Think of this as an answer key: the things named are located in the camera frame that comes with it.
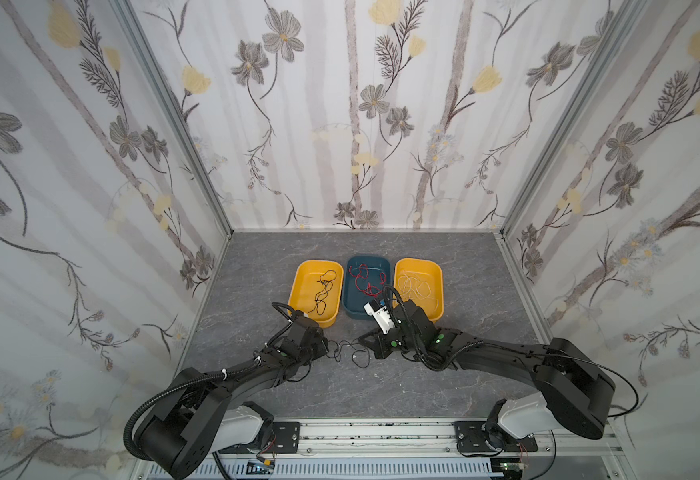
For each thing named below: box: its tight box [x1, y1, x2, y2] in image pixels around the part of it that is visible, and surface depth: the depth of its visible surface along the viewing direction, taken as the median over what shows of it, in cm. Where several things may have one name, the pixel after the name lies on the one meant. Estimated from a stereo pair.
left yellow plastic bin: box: [288, 259, 344, 328], surface depth 103 cm
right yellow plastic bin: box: [392, 258, 444, 322], surface depth 103 cm
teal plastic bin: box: [342, 256, 392, 317], surface depth 106 cm
